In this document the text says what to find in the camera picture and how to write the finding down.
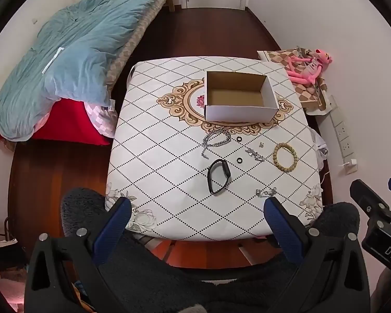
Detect thin silver chain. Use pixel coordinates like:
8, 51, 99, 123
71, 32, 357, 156
254, 186, 278, 199

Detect black smart band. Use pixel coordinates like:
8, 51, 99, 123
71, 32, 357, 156
207, 159, 230, 196

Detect white plastic bag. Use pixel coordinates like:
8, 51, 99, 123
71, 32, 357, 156
311, 129, 329, 170

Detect beige wall socket panel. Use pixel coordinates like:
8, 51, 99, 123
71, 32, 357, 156
331, 104, 356, 161

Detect pink plush toy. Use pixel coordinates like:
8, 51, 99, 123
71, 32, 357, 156
285, 48, 333, 87

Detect white cardboard box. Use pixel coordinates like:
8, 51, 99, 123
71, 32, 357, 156
205, 71, 278, 123

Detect red blanket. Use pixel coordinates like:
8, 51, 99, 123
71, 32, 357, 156
0, 99, 113, 146

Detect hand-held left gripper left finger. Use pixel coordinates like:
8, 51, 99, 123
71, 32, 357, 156
24, 196, 132, 313

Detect brown checkered cloth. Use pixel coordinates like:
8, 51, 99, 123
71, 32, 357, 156
257, 49, 338, 115

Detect pink checkered pillow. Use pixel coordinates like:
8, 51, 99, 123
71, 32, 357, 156
85, 101, 118, 138

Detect wooden bead bracelet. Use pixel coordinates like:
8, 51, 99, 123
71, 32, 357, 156
273, 142, 297, 171

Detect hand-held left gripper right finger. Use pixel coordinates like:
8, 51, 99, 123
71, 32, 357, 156
263, 196, 371, 313

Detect white charger plug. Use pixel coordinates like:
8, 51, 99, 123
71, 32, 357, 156
342, 159, 359, 174

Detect thick silver chain bracelet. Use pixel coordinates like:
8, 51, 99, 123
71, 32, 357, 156
201, 130, 232, 160

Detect bed with checkered mattress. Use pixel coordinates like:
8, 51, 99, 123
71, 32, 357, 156
0, 0, 176, 146

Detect white diamond patterned tablecloth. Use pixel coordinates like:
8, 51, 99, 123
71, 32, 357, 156
105, 55, 325, 242

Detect silver link bracelet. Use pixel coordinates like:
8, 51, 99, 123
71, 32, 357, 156
245, 147, 266, 163

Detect blue duvet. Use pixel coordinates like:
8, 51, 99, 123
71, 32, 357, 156
0, 0, 157, 141

